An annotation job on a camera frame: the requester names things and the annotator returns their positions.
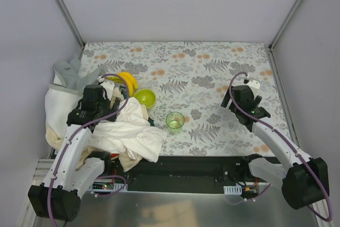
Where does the white cloth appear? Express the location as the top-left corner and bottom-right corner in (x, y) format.
(45, 83), (167, 162)

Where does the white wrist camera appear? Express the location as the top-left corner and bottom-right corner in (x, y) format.
(244, 78), (260, 98)
(98, 77), (115, 99)

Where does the floral patterned table mat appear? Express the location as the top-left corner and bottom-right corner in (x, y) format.
(79, 41), (290, 156)

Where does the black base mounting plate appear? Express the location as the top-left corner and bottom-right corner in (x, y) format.
(103, 155), (271, 193)

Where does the grey cloth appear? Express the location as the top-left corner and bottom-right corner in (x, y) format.
(54, 58), (105, 93)

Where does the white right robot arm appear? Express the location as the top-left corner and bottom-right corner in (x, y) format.
(221, 81), (329, 209)

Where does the aluminium frame post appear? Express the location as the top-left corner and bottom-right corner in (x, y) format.
(268, 0), (322, 50)
(55, 0), (85, 49)

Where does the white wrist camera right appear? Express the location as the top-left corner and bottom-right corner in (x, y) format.
(244, 78), (260, 98)

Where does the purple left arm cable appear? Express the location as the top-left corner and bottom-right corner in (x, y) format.
(47, 73), (131, 227)

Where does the green translucent cup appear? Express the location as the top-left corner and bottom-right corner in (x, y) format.
(166, 112), (185, 133)

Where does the cream cloth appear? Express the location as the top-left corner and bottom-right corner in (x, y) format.
(45, 88), (150, 171)

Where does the left aluminium frame post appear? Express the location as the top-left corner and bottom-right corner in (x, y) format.
(55, 0), (85, 49)

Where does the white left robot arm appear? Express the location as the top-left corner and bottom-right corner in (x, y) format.
(28, 85), (113, 225)

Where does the dark teal cloth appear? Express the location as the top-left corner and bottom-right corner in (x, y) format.
(119, 85), (155, 127)

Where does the yellow banana bunch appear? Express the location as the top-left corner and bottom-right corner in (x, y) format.
(106, 72), (138, 97)

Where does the right aluminium frame post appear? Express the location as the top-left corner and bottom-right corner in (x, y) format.
(268, 0), (322, 50)

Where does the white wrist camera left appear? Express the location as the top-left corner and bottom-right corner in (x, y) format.
(98, 77), (115, 99)

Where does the lime green bowl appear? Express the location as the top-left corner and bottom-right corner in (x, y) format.
(134, 89), (156, 109)

